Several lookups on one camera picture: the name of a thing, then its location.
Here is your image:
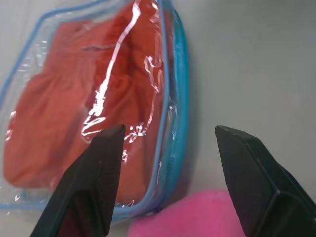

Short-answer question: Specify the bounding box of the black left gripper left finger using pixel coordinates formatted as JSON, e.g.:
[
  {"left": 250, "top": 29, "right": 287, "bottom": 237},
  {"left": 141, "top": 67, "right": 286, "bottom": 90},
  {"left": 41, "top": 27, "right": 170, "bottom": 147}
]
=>
[{"left": 29, "top": 123, "right": 126, "bottom": 237}]

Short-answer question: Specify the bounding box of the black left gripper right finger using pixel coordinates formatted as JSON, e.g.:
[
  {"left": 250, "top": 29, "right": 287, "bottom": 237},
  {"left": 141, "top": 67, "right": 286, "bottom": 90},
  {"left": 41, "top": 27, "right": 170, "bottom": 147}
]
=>
[{"left": 214, "top": 125, "right": 316, "bottom": 237}]

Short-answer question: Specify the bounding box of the clear plastic pouch blue trim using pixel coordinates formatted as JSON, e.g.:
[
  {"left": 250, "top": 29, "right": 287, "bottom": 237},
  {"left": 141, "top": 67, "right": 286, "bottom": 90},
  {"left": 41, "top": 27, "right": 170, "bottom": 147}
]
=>
[{"left": 0, "top": 0, "right": 190, "bottom": 225}]

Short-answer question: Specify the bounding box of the pink cloth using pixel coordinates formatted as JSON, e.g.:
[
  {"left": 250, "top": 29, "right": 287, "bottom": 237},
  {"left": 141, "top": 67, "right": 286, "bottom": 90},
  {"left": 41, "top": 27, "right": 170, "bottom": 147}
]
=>
[{"left": 127, "top": 189, "right": 245, "bottom": 237}]

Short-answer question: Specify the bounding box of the orange cloth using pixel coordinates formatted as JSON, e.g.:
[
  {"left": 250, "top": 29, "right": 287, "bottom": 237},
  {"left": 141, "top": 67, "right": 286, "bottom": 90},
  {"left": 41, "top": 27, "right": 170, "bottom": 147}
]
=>
[{"left": 3, "top": 0, "right": 165, "bottom": 205}]

